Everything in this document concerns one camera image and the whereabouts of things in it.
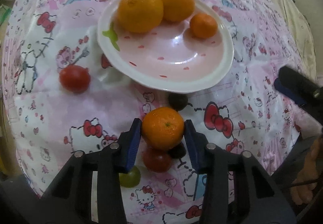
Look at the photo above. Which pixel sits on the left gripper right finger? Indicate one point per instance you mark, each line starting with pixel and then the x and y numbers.
pixel 238 189

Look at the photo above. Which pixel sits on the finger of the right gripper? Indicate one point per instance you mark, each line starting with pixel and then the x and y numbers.
pixel 288 93
pixel 300 85

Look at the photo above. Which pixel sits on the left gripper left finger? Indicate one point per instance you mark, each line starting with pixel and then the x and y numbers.
pixel 68 198

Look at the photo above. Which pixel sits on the red cherry tomato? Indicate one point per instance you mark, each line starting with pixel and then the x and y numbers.
pixel 75 78
pixel 156 160

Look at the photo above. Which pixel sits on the small orange mandarin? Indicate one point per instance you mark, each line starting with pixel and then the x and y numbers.
pixel 203 26

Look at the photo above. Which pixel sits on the medium orange mandarin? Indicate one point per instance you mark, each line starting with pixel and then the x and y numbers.
pixel 178 10

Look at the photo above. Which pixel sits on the large orange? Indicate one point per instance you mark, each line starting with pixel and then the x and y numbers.
pixel 140 16

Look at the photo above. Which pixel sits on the right hand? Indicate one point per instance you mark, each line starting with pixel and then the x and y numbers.
pixel 303 194

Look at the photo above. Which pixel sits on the green grape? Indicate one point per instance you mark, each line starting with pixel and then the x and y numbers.
pixel 131 179

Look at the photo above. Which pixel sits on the Hello Kitty pink cloth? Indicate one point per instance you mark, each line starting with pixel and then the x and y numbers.
pixel 62 94

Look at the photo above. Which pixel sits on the pink strawberry plate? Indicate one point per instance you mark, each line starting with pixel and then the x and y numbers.
pixel 169 57

